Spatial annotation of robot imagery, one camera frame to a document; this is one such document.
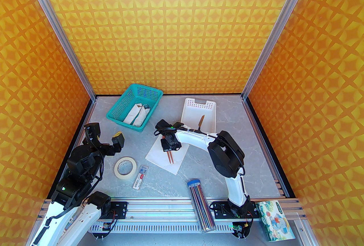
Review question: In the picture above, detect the white paper napkin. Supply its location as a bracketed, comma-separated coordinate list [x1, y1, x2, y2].
[145, 135, 190, 175]

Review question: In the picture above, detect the white plastic perforated basket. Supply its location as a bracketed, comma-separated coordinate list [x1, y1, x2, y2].
[181, 98, 217, 137]

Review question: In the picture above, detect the rolled white napkin bundle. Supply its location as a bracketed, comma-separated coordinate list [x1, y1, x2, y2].
[123, 103, 152, 126]

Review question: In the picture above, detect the masking tape roll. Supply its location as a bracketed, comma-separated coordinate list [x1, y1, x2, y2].
[114, 156, 138, 181]

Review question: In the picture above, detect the cutlery piece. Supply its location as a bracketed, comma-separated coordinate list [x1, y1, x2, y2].
[134, 104, 152, 126]

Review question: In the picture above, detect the small clear refill box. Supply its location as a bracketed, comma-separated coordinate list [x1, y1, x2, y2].
[133, 165, 149, 190]

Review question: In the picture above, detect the teal plastic mesh basket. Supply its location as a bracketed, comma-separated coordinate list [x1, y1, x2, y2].
[106, 84, 164, 133]

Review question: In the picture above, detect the clear pencil tube blue cap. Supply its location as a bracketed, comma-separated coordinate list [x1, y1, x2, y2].
[187, 179, 216, 234]

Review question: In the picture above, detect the small controller board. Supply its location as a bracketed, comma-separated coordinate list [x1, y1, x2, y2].
[232, 221, 253, 239]
[93, 221, 113, 239]

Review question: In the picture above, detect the cartoon print tissue pack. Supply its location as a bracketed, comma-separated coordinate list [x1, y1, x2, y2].
[255, 200, 295, 241]

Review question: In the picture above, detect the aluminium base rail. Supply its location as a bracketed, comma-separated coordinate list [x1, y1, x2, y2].
[40, 197, 302, 222]

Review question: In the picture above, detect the white slotted cable duct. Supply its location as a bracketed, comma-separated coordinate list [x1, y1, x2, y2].
[90, 221, 236, 233]

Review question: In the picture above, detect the aluminium frame post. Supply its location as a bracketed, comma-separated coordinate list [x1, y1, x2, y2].
[14, 0, 96, 100]
[241, 0, 321, 99]

